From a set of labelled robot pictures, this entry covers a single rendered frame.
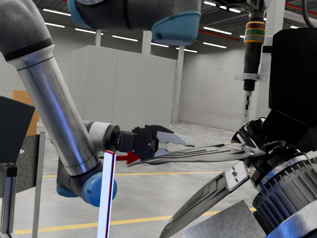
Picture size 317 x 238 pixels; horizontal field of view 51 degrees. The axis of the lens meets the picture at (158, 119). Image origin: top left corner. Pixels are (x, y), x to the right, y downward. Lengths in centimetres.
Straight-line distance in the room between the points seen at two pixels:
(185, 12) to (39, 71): 30
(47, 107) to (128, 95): 627
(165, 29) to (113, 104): 632
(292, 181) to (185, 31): 39
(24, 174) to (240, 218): 201
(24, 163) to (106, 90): 440
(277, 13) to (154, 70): 270
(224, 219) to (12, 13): 58
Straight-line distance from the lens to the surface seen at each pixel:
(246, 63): 77
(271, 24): 706
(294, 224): 69
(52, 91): 67
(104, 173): 56
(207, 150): 70
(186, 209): 94
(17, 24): 66
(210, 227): 75
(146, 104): 712
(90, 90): 666
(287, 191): 73
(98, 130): 81
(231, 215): 76
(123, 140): 69
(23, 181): 259
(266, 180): 78
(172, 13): 52
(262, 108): 685
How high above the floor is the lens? 128
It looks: 3 degrees down
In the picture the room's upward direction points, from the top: 5 degrees clockwise
